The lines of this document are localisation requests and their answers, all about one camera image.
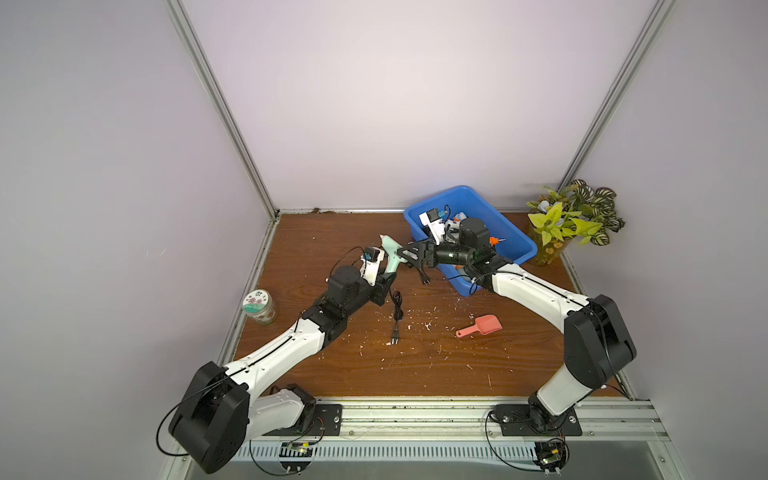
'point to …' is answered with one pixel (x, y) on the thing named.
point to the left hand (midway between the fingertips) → (394, 272)
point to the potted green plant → (577, 212)
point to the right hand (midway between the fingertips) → (404, 244)
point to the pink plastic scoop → (483, 324)
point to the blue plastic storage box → (506, 240)
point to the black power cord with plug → (396, 300)
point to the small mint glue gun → (391, 247)
